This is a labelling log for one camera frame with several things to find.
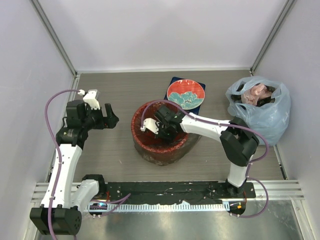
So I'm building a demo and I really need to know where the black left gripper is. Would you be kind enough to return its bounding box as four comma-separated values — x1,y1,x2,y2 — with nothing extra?
81,103,119,131

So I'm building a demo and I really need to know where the red mesh trash bin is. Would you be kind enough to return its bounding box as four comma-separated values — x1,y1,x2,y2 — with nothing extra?
131,99,190,165

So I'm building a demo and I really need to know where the black plastic trash bag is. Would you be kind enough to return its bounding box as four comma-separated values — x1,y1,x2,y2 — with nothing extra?
130,99,202,166

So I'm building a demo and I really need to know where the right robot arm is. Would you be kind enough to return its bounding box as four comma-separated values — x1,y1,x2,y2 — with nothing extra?
154,105,259,198

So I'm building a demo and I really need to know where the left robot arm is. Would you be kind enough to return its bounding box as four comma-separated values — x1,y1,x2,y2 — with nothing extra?
29,100,119,240

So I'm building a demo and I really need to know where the pink crumpled trash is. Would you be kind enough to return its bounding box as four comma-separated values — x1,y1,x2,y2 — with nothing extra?
241,83,273,107

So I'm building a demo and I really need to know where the blue plastic trash bag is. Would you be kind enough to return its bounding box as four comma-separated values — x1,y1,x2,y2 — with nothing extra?
225,76,291,146

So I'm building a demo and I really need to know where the blue place mat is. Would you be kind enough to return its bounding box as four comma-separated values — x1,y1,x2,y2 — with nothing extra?
163,76,207,113

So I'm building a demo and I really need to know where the red patterned plate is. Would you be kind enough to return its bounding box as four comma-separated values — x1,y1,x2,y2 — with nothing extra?
166,79,206,111

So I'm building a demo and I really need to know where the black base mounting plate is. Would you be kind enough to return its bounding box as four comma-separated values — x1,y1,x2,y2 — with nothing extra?
93,181,256,205

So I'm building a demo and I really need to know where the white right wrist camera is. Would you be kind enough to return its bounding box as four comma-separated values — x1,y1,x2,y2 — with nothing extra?
140,118,160,135

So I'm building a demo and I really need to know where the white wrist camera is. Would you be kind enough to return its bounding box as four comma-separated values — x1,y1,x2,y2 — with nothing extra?
140,118,160,135
82,89,101,110

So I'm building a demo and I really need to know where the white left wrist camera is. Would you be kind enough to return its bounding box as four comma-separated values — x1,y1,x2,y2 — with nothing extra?
82,89,101,110

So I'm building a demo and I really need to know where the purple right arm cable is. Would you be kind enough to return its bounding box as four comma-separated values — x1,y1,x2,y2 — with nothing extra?
141,99,270,219

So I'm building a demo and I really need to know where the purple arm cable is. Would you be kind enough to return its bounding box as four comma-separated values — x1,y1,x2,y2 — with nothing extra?
44,89,131,240
141,99,270,219

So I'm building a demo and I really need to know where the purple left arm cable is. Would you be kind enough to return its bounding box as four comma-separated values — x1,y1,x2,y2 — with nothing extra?
44,89,131,240

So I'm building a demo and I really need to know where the white slotted cable duct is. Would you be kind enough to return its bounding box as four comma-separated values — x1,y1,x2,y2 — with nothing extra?
87,201,230,214

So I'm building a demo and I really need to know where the aluminium frame rail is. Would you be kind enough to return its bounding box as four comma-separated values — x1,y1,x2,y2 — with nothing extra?
31,180,305,203

